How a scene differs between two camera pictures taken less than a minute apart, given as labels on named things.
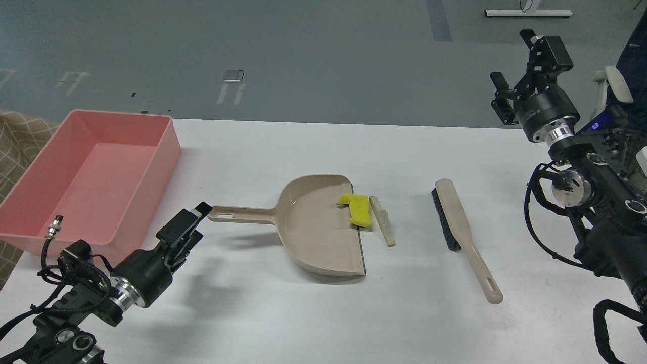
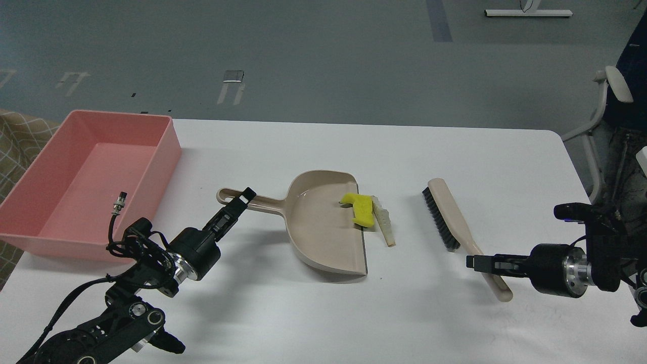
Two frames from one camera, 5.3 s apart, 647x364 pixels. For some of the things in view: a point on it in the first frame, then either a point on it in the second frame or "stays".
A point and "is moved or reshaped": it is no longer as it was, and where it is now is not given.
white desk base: [529, 9] stays
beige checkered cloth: [22, 138] stays
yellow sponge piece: [359, 209] stays
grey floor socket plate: [233, 76] stays
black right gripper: [544, 110] -> [553, 268]
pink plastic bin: [104, 173] stays
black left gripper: [142, 277] -> [194, 252]
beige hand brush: [453, 224] is moved or reshaped
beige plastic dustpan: [315, 232] is moved or reshaped
